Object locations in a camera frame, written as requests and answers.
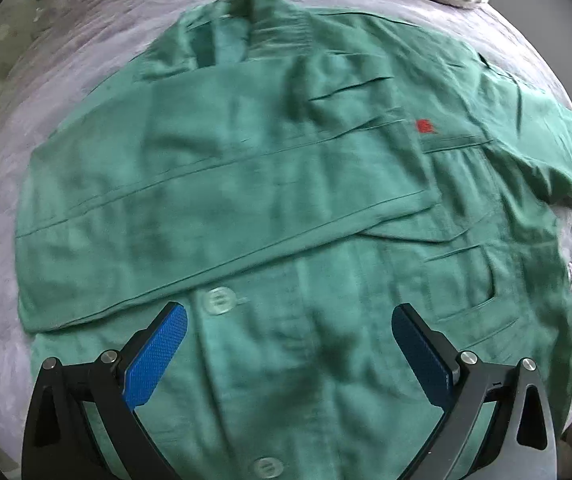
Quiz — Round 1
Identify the green button-up shirt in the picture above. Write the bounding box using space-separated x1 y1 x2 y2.
15 0 572 479

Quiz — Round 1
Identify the grey embossed plush blanket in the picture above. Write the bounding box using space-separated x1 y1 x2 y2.
0 0 572 458

